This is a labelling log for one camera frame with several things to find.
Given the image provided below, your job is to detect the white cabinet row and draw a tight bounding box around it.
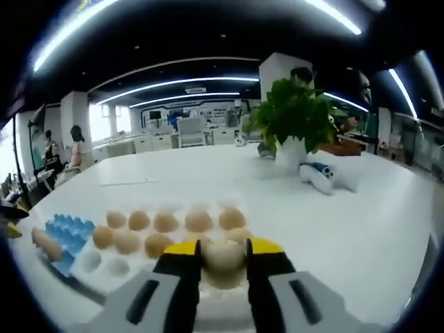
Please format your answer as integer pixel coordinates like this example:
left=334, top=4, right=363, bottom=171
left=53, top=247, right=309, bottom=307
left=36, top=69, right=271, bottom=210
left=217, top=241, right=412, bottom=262
left=92, top=133, right=181, bottom=162

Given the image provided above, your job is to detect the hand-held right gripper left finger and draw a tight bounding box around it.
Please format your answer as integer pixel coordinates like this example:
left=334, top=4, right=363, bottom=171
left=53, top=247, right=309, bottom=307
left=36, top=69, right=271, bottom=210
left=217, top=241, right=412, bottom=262
left=67, top=239, right=203, bottom=333

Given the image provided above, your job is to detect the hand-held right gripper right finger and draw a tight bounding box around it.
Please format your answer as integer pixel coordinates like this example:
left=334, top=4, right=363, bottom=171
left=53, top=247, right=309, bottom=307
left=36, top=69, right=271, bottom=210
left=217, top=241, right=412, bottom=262
left=245, top=237, right=386, bottom=333

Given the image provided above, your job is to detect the tan oval egg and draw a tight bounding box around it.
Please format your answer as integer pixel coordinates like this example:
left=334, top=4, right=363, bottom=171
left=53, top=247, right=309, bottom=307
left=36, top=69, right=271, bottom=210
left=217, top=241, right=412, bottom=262
left=31, top=227, right=64, bottom=264

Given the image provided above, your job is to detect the white plastic egg carton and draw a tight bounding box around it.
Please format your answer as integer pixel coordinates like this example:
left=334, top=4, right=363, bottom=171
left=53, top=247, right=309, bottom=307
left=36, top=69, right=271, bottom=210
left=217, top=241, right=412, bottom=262
left=71, top=200, right=259, bottom=333

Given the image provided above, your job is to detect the white table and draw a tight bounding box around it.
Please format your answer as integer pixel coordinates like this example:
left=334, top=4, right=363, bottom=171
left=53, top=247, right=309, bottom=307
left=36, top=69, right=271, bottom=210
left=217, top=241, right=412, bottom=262
left=10, top=140, right=441, bottom=333

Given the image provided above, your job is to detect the white and blue device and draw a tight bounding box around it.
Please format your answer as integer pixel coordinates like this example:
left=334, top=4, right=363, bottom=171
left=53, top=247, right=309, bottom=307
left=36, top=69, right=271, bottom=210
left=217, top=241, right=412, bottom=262
left=298, top=161, right=361, bottom=196

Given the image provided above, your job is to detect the white square pillar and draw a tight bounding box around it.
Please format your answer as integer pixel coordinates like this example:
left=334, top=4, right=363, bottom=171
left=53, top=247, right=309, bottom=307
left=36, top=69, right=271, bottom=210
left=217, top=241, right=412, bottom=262
left=258, top=51, right=316, bottom=105

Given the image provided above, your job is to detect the blue-framed display wall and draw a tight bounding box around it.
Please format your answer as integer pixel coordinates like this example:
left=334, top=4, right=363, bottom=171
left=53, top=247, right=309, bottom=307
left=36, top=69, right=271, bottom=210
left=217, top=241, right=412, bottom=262
left=140, top=100, right=244, bottom=129

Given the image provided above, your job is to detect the brown plush toy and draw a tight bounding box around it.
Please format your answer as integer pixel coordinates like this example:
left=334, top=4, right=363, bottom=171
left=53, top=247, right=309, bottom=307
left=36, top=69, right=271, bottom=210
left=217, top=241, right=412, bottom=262
left=341, top=117, right=360, bottom=135

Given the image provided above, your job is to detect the brown wooden side table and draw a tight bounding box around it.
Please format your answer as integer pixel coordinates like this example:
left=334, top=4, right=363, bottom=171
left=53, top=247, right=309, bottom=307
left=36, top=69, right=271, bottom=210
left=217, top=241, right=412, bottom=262
left=321, top=133, right=370, bottom=157

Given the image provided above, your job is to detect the group of brown eggs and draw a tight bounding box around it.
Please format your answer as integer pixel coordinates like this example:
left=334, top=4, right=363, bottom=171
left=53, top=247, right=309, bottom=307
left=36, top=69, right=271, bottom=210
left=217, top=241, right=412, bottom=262
left=92, top=206, right=254, bottom=259

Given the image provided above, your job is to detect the ceiling light strip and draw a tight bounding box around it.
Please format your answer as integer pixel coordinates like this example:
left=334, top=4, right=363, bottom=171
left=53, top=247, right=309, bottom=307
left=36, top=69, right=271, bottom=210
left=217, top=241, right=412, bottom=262
left=388, top=68, right=417, bottom=119
left=305, top=0, right=364, bottom=35
left=33, top=0, right=122, bottom=72
left=128, top=92, right=240, bottom=108
left=95, top=76, right=260, bottom=105

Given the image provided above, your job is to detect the blue egg tray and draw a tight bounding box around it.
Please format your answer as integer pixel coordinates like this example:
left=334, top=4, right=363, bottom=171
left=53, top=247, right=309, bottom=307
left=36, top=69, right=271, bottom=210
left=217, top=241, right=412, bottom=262
left=44, top=213, right=96, bottom=278

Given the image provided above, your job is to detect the white mesh chair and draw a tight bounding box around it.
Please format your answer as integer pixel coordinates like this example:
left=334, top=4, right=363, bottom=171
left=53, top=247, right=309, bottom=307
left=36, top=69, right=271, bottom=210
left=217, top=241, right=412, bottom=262
left=177, top=117, right=206, bottom=148
left=239, top=114, right=261, bottom=142

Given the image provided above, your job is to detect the black tripod stand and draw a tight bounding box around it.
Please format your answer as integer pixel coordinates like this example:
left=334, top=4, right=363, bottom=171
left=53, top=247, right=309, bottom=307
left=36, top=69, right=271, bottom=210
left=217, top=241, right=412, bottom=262
left=12, top=103, right=48, bottom=209

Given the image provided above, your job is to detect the green potted plant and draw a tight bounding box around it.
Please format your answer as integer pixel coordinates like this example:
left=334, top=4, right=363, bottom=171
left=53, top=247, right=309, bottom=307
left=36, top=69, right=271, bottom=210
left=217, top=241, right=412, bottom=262
left=248, top=78, right=339, bottom=174

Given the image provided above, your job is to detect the pale single egg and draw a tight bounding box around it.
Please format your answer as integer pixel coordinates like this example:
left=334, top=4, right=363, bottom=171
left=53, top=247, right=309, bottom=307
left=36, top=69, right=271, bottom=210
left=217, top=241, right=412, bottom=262
left=200, top=241, right=248, bottom=291

